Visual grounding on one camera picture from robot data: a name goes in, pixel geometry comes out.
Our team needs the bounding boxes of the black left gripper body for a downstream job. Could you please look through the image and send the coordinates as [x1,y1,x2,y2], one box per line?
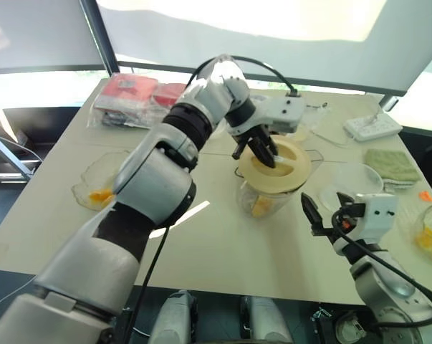
[233,123,274,146]

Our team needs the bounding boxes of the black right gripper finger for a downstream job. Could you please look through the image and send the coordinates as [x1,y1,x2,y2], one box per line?
[301,193,326,236]
[336,191,353,209]

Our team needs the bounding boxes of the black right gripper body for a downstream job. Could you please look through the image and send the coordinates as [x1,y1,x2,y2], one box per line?
[326,202,367,239]

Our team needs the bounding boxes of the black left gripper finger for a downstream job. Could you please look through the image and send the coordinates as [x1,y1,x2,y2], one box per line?
[231,140,248,161]
[246,135,279,169]

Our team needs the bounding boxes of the cream plastic blender lid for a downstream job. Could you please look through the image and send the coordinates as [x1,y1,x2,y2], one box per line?
[236,134,312,195]

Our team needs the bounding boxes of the clear jar with cream lid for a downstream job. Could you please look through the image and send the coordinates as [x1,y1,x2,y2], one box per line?
[233,148,325,220]

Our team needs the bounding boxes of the tan food piece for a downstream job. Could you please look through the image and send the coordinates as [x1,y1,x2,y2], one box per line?
[251,196,274,219]

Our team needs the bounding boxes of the yellow food pieces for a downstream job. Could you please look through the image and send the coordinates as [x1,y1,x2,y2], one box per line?
[415,225,432,257]

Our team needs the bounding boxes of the orange food pieces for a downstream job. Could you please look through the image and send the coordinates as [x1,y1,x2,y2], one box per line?
[88,189,115,209]

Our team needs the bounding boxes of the clear plastic bowl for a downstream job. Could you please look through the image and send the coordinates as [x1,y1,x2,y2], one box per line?
[332,163,384,196]

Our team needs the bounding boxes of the green cloth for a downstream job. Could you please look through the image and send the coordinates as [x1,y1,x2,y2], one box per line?
[362,148,423,182]

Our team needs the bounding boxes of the white power strip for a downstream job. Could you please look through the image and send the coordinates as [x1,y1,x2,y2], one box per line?
[343,113,403,143]

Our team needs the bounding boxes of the clear glass bowl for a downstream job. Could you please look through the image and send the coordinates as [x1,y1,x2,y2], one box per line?
[411,202,432,266]

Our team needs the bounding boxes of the small red packet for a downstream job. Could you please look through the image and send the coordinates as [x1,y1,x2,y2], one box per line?
[153,82,186,107]

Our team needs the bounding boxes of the red packets in plastic bag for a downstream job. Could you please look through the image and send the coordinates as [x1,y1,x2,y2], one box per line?
[87,72,188,129]

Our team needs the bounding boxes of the silver rounded robot part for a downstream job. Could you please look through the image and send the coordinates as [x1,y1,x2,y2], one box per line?
[240,295,294,344]
[149,289,198,344]

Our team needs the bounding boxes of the large red packet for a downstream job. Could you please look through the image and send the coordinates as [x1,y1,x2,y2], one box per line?
[103,75,158,109]

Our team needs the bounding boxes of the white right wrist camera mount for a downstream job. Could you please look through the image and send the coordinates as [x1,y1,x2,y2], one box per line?
[355,192,399,242]

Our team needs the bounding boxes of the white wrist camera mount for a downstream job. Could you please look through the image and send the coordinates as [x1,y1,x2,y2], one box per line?
[253,93,307,135]
[355,192,399,242]

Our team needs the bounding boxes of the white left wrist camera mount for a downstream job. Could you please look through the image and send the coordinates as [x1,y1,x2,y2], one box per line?
[253,93,307,135]

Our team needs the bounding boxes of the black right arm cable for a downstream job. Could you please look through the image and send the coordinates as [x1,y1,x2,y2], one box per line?
[330,209,432,329]

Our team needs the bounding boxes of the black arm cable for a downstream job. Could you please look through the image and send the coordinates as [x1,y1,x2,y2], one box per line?
[330,209,432,329]
[128,55,302,344]

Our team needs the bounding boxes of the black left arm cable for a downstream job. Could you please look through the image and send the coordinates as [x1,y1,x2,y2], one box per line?
[128,55,302,344]

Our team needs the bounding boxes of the black window frame post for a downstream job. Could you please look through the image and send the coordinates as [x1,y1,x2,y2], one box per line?
[78,0,120,75]

